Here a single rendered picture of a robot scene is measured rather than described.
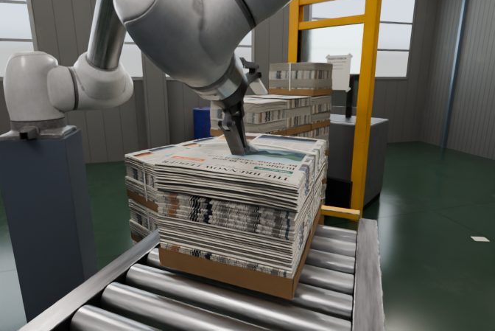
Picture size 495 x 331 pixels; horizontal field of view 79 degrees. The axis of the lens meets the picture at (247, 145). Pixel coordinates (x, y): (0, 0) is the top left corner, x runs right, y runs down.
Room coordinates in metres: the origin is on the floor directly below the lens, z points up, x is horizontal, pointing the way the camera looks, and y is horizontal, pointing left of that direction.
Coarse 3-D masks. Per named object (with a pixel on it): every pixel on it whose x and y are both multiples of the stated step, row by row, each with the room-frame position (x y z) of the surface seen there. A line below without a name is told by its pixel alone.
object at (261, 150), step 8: (208, 144) 0.74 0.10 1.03; (216, 144) 0.73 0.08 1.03; (224, 144) 0.73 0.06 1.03; (248, 152) 0.66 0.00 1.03; (256, 152) 0.66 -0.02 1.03; (264, 152) 0.66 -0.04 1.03; (272, 152) 0.66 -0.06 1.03; (280, 152) 0.66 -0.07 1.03; (288, 152) 0.65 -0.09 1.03; (296, 152) 0.66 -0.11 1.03; (312, 152) 0.65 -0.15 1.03; (312, 176) 0.63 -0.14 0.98; (312, 184) 0.64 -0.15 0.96; (312, 192) 0.64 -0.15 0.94
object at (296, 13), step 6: (294, 0) 2.78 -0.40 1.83; (294, 6) 2.78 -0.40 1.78; (294, 12) 2.78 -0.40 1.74; (300, 12) 2.83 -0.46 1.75; (294, 18) 2.77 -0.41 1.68; (300, 18) 2.83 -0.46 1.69; (294, 24) 2.77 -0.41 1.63; (294, 30) 2.77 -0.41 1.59; (300, 30) 2.79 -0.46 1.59; (294, 36) 2.77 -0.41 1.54; (300, 36) 2.81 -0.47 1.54; (294, 42) 2.77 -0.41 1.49; (300, 42) 2.81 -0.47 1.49; (294, 48) 2.77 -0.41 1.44; (300, 48) 2.82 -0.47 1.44; (288, 54) 2.81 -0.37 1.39; (294, 54) 2.77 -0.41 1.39; (300, 54) 2.82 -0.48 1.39; (288, 60) 2.81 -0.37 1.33; (294, 60) 2.77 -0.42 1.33; (300, 60) 2.82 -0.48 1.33
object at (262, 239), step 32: (192, 160) 0.57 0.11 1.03; (224, 160) 0.58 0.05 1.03; (256, 160) 0.58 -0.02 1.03; (288, 160) 0.59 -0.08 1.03; (160, 192) 0.56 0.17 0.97; (192, 192) 0.53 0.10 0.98; (224, 192) 0.51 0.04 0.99; (256, 192) 0.48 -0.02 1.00; (288, 192) 0.46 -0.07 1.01; (160, 224) 0.57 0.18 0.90; (192, 224) 0.54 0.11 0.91; (224, 224) 0.51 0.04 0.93; (256, 224) 0.49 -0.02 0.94; (288, 224) 0.47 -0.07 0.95; (224, 256) 0.51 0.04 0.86; (256, 256) 0.49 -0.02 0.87; (288, 256) 0.47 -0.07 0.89
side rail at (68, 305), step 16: (144, 240) 0.67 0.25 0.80; (128, 256) 0.60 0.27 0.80; (144, 256) 0.61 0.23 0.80; (112, 272) 0.55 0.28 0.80; (80, 288) 0.50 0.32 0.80; (96, 288) 0.50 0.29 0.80; (64, 304) 0.46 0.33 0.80; (80, 304) 0.46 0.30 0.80; (96, 304) 0.48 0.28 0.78; (32, 320) 0.42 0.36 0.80; (48, 320) 0.42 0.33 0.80; (64, 320) 0.42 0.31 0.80
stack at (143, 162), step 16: (176, 144) 1.62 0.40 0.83; (192, 144) 1.61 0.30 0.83; (128, 160) 1.38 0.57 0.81; (144, 160) 1.31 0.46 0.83; (160, 160) 1.30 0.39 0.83; (128, 176) 1.40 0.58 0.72; (144, 176) 1.28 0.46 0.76; (144, 192) 1.29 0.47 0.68; (144, 208) 1.31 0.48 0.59; (144, 224) 1.32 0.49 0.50
